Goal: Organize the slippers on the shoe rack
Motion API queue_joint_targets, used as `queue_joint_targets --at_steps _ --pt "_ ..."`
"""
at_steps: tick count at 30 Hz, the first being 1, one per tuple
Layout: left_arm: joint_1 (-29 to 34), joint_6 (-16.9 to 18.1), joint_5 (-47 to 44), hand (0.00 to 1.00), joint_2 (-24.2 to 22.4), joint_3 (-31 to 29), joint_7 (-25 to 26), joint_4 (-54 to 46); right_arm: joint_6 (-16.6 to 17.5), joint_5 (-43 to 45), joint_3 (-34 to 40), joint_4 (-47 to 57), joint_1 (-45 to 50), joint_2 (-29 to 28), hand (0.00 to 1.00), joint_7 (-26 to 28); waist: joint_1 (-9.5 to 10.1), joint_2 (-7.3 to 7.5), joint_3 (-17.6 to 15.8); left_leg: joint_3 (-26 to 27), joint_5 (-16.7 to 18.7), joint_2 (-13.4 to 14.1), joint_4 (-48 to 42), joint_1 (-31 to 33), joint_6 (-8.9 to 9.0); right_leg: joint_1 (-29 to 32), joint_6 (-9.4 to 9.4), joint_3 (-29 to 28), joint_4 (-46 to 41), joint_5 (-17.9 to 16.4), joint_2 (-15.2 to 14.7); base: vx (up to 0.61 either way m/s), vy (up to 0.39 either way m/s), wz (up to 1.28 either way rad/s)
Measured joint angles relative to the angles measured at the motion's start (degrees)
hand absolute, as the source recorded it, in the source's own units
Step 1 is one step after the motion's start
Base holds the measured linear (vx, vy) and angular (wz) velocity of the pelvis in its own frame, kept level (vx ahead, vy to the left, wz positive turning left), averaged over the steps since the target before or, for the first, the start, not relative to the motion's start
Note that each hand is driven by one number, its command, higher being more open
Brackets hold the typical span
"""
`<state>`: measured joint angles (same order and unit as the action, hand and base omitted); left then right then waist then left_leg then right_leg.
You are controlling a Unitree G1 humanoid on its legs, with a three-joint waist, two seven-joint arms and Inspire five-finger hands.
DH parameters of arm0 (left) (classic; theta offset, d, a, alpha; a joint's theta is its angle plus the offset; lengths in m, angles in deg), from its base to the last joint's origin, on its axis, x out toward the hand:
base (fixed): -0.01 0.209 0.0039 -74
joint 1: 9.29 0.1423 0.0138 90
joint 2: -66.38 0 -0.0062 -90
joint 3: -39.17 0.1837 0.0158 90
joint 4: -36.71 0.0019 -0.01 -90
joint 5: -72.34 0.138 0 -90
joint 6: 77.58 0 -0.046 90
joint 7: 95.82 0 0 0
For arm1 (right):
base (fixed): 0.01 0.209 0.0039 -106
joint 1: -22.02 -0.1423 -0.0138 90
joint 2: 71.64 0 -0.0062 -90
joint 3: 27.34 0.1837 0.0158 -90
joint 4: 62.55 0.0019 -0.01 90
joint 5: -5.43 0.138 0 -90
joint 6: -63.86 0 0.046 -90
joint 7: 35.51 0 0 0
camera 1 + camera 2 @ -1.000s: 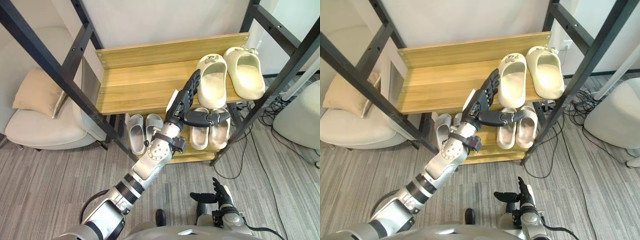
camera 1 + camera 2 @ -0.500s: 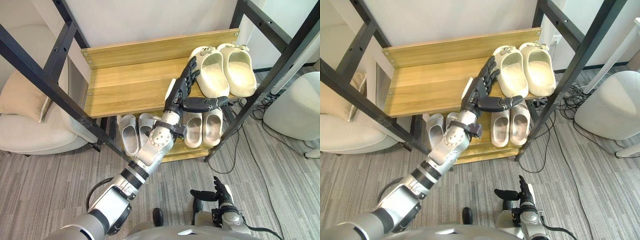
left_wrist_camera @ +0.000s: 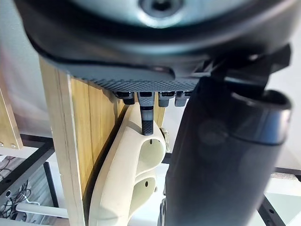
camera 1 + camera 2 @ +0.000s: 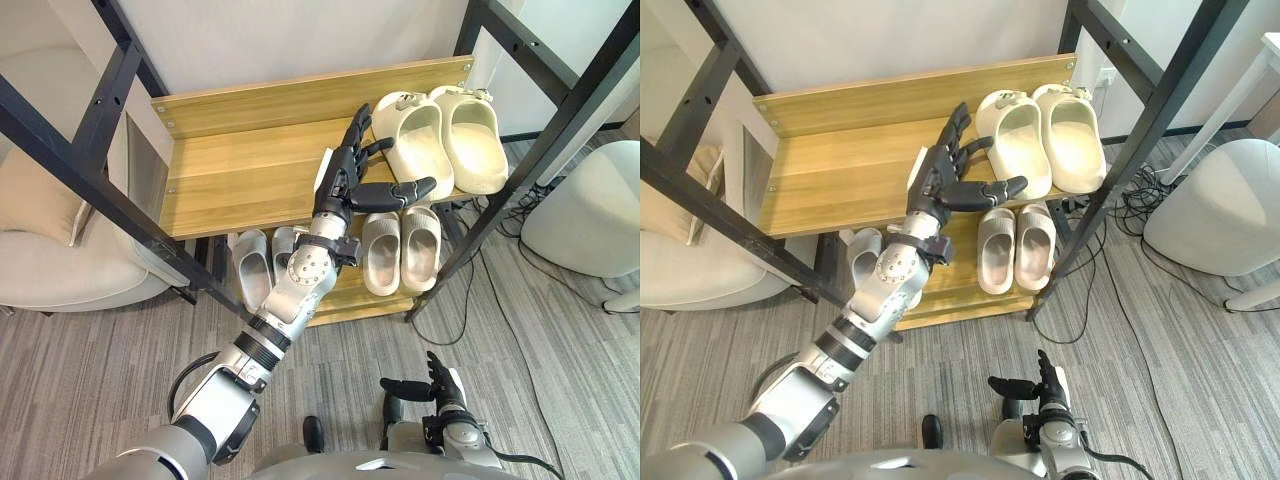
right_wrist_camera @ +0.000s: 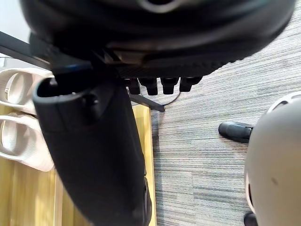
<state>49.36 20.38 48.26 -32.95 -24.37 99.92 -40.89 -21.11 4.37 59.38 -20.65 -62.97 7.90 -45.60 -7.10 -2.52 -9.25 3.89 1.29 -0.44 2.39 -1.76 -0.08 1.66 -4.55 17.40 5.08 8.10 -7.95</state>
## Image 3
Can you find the tangled black cables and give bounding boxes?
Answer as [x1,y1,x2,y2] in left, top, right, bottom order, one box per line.
[0,180,32,226]

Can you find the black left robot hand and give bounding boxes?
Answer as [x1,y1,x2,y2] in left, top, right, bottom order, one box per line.
[14,0,301,226]

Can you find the light wooden side panel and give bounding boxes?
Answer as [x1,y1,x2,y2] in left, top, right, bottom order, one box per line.
[0,70,24,151]

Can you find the black metal frame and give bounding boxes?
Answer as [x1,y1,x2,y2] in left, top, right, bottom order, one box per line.
[257,166,301,226]
[0,133,60,208]

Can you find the cream foam slipper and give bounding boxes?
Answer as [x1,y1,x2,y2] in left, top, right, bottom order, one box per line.
[88,103,166,226]

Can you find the white metal bar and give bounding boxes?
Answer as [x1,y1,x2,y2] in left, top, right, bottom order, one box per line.
[15,202,69,219]

